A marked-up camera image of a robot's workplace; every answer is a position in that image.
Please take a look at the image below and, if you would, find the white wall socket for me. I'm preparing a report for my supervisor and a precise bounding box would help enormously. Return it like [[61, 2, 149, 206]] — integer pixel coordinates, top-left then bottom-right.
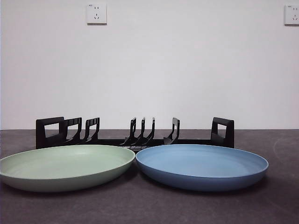
[[87, 3, 108, 25], [284, 4, 299, 26]]

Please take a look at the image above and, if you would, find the black plastic plate rack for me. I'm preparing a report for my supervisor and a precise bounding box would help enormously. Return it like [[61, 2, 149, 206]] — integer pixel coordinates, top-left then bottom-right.
[[35, 116, 235, 150]]

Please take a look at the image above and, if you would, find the pale blue round plate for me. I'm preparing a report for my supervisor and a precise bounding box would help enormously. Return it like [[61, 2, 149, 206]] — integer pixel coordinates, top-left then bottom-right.
[[135, 143, 270, 192]]

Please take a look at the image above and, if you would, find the pale green round plate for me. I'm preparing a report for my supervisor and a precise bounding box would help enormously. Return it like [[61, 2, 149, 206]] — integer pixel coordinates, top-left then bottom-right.
[[0, 144, 136, 193]]

